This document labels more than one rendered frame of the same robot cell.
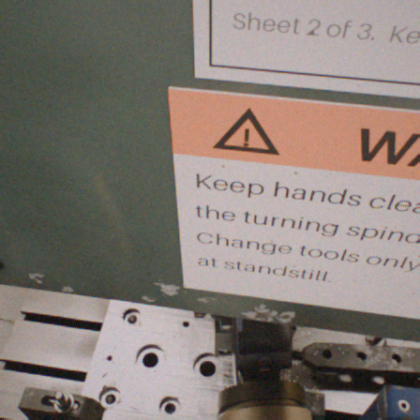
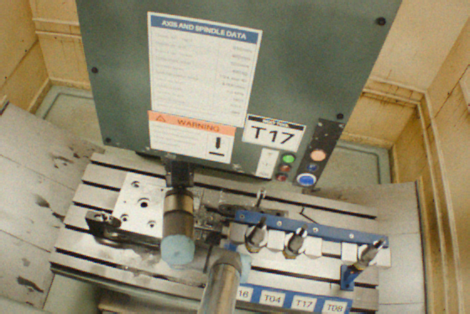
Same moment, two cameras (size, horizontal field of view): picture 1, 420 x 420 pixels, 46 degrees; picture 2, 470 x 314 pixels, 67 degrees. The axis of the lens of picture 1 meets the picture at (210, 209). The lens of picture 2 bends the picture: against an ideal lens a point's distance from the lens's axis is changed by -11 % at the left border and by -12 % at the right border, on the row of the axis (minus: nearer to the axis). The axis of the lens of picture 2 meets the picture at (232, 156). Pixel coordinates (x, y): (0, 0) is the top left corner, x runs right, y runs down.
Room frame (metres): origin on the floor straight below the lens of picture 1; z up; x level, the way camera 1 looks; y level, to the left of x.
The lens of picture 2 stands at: (-0.36, -0.08, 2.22)
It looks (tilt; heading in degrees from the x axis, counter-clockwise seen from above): 53 degrees down; 352
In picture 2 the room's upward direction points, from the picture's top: 10 degrees clockwise
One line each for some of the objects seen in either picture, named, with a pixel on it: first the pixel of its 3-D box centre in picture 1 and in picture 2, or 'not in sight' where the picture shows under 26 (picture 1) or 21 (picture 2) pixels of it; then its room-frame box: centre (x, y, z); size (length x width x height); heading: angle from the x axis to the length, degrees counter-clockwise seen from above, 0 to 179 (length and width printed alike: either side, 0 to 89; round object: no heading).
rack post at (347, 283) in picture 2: not in sight; (362, 263); (0.11, -0.65, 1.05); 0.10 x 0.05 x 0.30; 171
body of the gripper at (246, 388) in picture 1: (254, 339); (180, 180); (0.18, -0.04, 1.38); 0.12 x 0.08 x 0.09; 3
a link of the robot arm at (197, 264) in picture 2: not in sight; (185, 253); (0.03, -0.07, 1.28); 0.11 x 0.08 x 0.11; 78
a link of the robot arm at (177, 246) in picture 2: not in sight; (177, 238); (0.02, -0.05, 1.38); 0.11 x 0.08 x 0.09; 3
